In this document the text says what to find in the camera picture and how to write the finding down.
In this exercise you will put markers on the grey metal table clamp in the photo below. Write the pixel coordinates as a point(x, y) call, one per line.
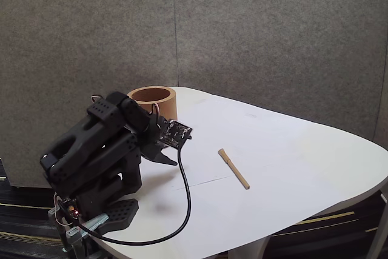
point(97, 221)

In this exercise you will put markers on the brown cork pen holder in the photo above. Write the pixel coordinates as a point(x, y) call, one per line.
point(166, 104)

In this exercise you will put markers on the white table leg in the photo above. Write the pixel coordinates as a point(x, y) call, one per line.
point(376, 240)
point(245, 250)

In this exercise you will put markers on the tan paper pen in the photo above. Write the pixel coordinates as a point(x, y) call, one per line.
point(235, 169)

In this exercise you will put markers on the bare camera circuit board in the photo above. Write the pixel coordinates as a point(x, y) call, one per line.
point(175, 133)

